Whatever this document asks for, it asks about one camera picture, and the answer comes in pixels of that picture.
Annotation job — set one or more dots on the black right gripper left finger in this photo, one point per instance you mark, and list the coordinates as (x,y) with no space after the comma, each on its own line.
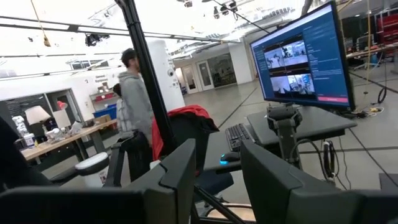
(168,193)

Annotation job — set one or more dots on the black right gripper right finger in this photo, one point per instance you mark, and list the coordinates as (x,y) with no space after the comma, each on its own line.
(280,193)

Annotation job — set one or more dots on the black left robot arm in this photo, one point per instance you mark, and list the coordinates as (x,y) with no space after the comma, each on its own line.
(18,161)

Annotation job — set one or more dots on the black office chair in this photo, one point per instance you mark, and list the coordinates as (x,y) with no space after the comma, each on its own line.
(186,137)

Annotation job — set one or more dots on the black computer mouse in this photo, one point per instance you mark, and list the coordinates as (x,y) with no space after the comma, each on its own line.
(231,156)

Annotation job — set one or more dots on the black keyboard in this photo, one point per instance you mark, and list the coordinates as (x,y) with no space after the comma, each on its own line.
(237,137)

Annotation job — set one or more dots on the black operator desk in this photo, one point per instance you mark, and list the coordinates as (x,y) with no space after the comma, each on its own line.
(311,124)

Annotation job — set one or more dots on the white disinfectant wipes canister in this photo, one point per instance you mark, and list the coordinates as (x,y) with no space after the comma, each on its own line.
(91,158)

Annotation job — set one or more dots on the red jacket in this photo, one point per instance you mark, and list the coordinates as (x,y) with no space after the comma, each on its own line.
(186,110)

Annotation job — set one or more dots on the person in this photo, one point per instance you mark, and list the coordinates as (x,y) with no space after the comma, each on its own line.
(119,109)
(135,99)

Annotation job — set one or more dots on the blue storage bin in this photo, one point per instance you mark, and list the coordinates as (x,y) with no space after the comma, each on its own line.
(107,112)

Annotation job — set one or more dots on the white building pillar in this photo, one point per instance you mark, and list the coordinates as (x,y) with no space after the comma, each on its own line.
(166,77)

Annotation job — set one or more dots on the wooden workbench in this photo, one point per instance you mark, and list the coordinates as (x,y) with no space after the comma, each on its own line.
(62,141)

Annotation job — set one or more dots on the white table lamp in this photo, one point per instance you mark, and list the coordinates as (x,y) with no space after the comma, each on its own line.
(61,118)
(37,114)

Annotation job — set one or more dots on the computer monitor blue screen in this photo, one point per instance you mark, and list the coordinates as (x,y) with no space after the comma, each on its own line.
(326,62)

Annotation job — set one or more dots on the red cabinet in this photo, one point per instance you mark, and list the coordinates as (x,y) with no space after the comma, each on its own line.
(387,28)

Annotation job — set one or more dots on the black monitor mount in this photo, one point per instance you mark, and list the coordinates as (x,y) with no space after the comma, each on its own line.
(284,119)

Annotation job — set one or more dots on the black aluminium rig frame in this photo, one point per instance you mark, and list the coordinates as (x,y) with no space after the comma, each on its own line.
(146,62)

